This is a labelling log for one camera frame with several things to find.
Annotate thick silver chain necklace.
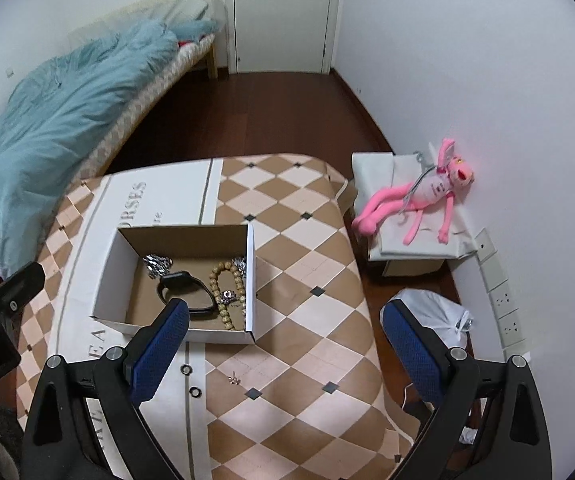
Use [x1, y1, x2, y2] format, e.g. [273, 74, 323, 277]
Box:
[142, 251, 174, 280]

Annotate white plastic shopping bag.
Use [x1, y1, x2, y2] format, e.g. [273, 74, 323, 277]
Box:
[391, 288, 474, 349]

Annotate white cardboard box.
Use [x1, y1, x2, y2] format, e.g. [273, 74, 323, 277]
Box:
[91, 224, 256, 344]

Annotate checkered printed tablecloth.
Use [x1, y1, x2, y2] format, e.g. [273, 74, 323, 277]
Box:
[16, 154, 417, 479]

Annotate black smart wristband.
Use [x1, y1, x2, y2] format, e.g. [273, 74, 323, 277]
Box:
[157, 271, 218, 320]

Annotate bed mattress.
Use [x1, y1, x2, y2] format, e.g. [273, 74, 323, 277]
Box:
[68, 0, 225, 180]

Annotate wall socket strip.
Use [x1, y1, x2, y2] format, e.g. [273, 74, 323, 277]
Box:
[474, 228, 529, 360]

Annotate pink panther plush toy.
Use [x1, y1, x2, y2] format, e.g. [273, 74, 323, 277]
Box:
[351, 138, 475, 245]

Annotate white power cable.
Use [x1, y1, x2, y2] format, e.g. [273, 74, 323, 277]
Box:
[399, 381, 419, 409]

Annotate brown cardboard box under cloth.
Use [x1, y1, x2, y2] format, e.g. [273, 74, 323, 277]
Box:
[383, 259, 445, 278]

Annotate small silver ear clip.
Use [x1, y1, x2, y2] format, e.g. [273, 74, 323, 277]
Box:
[228, 373, 240, 386]

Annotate white door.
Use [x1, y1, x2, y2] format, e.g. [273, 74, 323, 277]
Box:
[224, 0, 339, 74]

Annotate teal blue duvet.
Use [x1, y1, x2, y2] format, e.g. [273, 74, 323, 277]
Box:
[0, 18, 221, 281]

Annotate wooden bead bracelet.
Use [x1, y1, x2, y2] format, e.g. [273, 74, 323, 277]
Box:
[207, 259, 248, 332]

